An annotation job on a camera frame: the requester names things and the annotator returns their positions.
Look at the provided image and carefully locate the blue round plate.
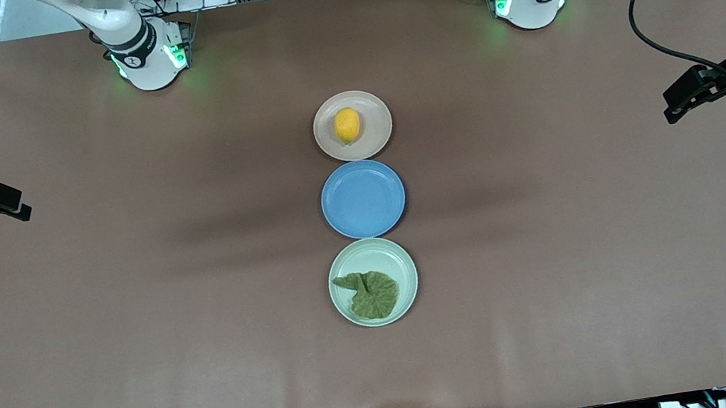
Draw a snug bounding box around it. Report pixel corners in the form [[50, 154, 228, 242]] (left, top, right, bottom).
[[316, 154, 412, 245]]

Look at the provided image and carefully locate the pale green round plate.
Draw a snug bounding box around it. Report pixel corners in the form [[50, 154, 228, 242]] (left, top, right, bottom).
[[322, 231, 425, 333]]

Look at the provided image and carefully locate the green lettuce leaf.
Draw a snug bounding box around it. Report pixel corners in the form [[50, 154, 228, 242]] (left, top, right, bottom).
[[332, 266, 404, 326]]

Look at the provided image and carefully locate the beige round plate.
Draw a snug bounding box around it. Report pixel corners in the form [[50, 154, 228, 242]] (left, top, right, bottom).
[[308, 85, 398, 167]]

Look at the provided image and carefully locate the yellow lemon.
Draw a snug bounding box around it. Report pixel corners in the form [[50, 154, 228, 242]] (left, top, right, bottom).
[[332, 106, 364, 147]]

